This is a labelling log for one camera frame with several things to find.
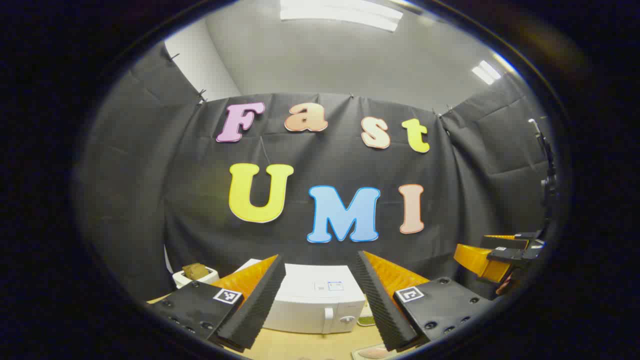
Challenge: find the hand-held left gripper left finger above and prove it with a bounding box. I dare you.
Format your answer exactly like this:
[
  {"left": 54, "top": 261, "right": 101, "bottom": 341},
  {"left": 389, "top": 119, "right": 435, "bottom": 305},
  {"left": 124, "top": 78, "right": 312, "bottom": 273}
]
[{"left": 147, "top": 254, "right": 287, "bottom": 353}]

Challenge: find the white microwave oven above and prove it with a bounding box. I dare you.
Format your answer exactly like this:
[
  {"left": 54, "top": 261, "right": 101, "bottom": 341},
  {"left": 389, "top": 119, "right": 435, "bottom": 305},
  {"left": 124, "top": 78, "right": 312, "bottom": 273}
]
[{"left": 234, "top": 258, "right": 368, "bottom": 335}]

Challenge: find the white toaster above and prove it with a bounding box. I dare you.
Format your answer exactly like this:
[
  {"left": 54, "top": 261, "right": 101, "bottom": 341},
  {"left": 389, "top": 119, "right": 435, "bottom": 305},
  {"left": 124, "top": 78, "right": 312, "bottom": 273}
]
[{"left": 172, "top": 266, "right": 221, "bottom": 290}]

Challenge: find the small ceiling light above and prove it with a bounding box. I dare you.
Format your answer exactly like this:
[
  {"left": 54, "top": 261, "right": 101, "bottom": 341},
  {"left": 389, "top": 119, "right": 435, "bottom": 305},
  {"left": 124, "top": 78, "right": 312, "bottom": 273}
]
[{"left": 471, "top": 60, "right": 502, "bottom": 86}]

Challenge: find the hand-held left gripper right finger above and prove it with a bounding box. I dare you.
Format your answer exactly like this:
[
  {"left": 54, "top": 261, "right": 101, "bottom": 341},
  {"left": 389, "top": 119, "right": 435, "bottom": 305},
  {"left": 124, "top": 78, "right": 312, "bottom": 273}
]
[{"left": 356, "top": 250, "right": 493, "bottom": 353}]

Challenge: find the long ceiling light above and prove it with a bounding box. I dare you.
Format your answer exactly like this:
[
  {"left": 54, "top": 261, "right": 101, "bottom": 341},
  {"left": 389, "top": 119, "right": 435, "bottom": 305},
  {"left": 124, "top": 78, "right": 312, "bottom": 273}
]
[{"left": 279, "top": 0, "right": 404, "bottom": 32}]

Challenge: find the white rectangular plate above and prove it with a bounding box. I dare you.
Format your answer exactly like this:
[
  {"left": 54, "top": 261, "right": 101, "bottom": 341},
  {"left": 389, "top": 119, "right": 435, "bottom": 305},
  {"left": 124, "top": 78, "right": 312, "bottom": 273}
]
[{"left": 351, "top": 344, "right": 401, "bottom": 360}]

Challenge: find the brown toast slice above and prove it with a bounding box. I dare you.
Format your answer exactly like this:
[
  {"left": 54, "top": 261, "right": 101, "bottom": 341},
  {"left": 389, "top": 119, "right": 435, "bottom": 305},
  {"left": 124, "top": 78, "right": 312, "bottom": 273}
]
[{"left": 182, "top": 263, "right": 211, "bottom": 281}]

